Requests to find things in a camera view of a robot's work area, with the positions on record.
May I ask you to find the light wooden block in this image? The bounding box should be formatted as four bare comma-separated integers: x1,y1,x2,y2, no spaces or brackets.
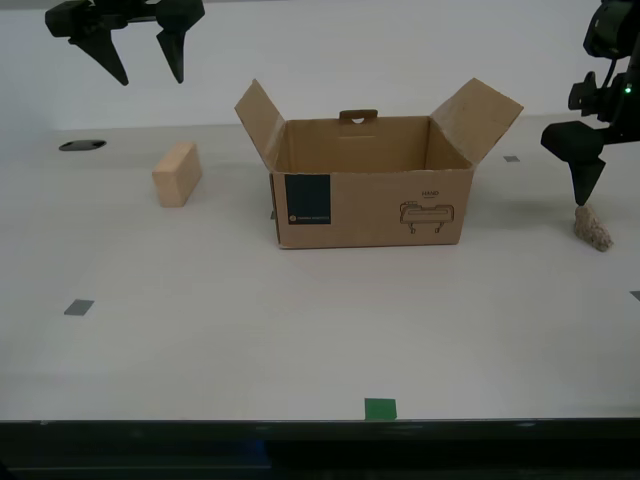
151,141,203,208

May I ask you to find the black wrist camera green light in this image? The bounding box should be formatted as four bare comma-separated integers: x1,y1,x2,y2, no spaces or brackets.
612,47,640,126

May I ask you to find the large green tape square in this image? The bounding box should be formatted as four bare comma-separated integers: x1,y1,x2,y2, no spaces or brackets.
364,397,398,421

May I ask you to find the cardboard box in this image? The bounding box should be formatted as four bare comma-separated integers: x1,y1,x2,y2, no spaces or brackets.
233,77,525,250

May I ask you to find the black cable grommet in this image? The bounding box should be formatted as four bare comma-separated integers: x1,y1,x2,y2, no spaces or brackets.
58,139,107,152

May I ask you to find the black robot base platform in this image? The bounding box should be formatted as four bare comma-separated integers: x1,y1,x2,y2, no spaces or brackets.
0,418,640,480

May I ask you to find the speckled beige rock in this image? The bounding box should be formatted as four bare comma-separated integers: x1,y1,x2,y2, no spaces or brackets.
573,203,615,253

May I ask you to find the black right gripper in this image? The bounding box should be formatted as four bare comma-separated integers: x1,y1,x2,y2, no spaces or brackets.
540,71,640,207

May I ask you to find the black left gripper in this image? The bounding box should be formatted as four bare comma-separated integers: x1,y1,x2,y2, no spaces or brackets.
44,0,206,87

